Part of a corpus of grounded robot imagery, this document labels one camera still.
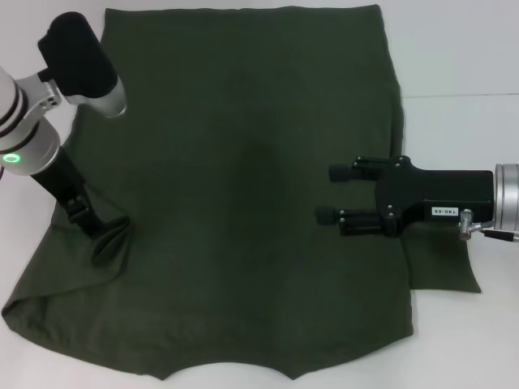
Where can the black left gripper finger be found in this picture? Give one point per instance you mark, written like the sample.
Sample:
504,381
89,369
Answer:
78,210
95,226

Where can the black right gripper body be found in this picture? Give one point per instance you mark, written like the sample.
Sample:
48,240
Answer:
438,190

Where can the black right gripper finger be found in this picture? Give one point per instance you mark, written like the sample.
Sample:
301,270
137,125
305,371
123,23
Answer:
357,172
357,223

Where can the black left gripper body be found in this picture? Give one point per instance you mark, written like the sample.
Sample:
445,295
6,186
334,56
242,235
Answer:
67,182

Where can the dark green shirt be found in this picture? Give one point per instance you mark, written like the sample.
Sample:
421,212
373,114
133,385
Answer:
243,162

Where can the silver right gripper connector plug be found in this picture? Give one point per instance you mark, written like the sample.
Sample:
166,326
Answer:
466,225

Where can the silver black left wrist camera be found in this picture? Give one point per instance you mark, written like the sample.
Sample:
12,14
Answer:
85,61

